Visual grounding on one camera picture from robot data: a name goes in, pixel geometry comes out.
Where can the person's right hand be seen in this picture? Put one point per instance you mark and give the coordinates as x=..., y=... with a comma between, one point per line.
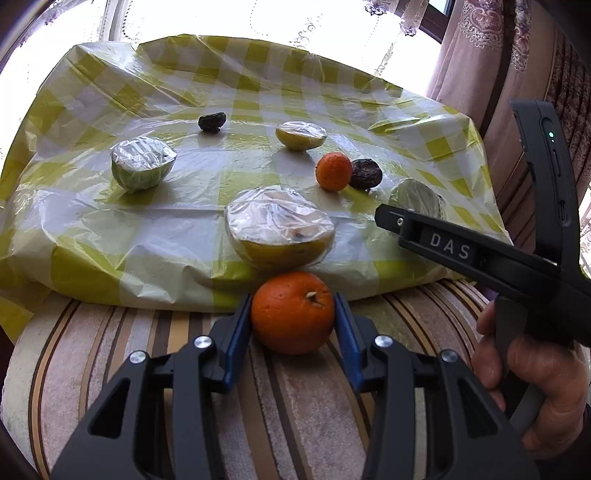
x=554, y=383

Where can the large orange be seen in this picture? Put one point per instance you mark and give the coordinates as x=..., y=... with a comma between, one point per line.
x=292, y=313

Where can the wrapped pale fruit half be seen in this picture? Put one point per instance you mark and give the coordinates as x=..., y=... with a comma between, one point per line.
x=418, y=197

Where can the yellow checkered plastic tablecloth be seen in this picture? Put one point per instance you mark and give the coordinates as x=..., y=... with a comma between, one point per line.
x=138, y=230

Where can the striped beige sofa cushion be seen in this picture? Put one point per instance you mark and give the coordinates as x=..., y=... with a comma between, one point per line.
x=286, y=406

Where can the small mandarin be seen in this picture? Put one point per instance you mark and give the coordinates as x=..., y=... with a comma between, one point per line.
x=333, y=171

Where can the large wrapped yellow fruit half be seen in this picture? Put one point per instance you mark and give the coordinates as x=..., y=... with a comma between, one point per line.
x=279, y=230

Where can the wrapped green fruit half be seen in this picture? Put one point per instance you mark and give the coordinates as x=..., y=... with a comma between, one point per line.
x=141, y=164

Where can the dark window frame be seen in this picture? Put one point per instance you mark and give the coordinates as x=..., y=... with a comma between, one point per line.
x=436, y=16

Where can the small yellow fruit half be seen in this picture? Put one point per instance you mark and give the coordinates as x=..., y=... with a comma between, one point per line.
x=301, y=135

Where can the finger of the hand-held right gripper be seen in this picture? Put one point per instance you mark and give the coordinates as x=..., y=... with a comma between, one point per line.
x=450, y=242

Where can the dark brown round fruit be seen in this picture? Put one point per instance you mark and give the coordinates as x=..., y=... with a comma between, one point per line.
x=365, y=173

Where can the brown patterned sofa backrest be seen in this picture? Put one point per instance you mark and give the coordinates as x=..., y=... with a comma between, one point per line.
x=572, y=83

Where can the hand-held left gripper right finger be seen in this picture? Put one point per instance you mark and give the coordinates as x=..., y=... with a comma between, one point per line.
x=347, y=337

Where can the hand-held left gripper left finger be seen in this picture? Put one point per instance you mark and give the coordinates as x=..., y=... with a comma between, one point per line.
x=239, y=333

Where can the small black dried fruit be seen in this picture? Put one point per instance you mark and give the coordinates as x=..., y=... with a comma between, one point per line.
x=212, y=122

